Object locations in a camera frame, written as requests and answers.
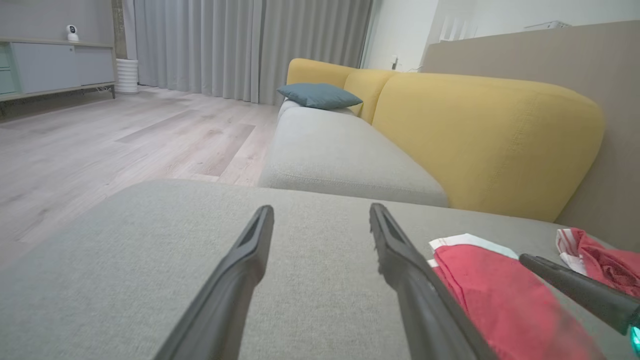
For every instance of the small yellow sofa back cushion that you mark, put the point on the small yellow sofa back cushion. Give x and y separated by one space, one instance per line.
315 72
367 90

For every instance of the grey and green tv cabinet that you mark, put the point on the grey and green tv cabinet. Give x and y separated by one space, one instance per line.
50 67

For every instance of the large yellow sofa back cushion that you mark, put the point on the large yellow sofa back cushion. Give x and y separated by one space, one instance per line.
490 145

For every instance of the blue grey throw pillow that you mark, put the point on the blue grey throw pillow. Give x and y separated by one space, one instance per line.
320 96

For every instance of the red shorts with white stripe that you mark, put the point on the red shorts with white stripe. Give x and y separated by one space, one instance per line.
505 300

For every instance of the red and white basketball jersey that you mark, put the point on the red and white basketball jersey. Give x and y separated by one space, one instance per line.
610 265

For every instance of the small white security camera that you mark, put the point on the small white security camera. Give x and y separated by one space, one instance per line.
72 33

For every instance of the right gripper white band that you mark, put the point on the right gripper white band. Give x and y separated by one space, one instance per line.
636 340

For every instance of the grey curtain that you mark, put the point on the grey curtain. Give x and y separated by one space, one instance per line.
225 45

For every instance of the beige partition panel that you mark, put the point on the beige partition panel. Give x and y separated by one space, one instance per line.
550 55

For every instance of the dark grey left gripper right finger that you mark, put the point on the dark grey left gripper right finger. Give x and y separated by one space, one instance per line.
425 315

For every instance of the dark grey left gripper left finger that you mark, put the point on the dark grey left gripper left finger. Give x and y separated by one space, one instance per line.
220 310

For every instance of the white ribbed cylinder appliance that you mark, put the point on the white ribbed cylinder appliance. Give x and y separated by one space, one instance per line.
127 75

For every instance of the long grey sofa seat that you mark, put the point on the long grey sofa seat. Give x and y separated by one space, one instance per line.
340 155

